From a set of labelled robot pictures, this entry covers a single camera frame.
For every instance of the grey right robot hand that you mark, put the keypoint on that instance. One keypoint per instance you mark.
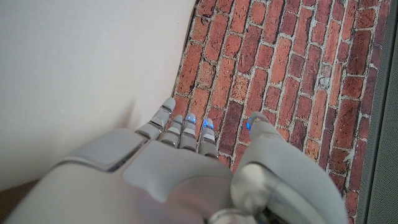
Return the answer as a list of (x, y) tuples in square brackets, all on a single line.
[(174, 174)]

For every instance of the red brick print backdrop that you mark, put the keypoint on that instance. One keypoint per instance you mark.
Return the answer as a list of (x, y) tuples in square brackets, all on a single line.
[(280, 62)]

